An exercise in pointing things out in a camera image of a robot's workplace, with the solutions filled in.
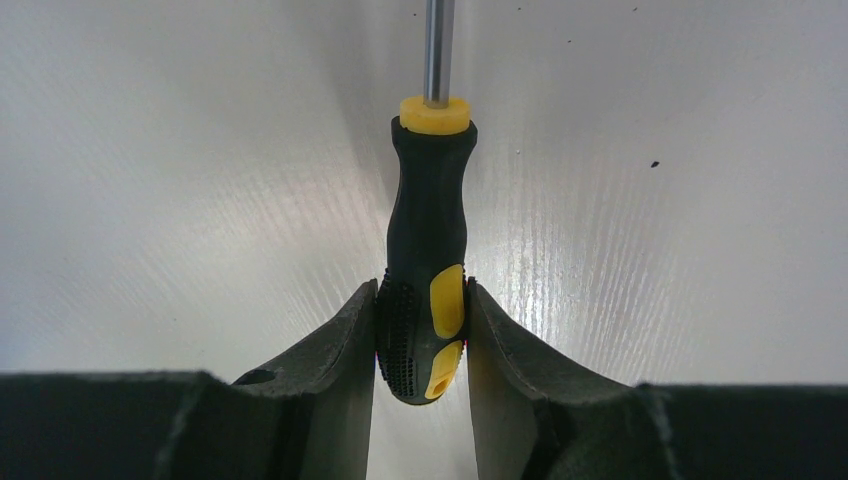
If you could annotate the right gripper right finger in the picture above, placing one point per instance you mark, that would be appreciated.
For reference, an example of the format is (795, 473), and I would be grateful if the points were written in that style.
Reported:
(536, 414)

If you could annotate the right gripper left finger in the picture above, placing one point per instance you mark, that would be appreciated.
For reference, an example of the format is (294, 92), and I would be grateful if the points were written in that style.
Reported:
(304, 414)

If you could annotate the black yellow screwdriver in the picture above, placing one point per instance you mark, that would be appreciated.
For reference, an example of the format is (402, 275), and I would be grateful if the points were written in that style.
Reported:
(420, 325)

